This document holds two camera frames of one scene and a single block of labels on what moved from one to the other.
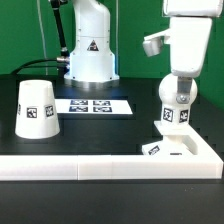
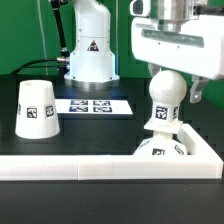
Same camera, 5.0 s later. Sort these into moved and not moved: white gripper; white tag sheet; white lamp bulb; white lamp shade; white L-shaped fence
Moved: white gripper; white lamp bulb
Not moved: white lamp shade; white tag sheet; white L-shaped fence
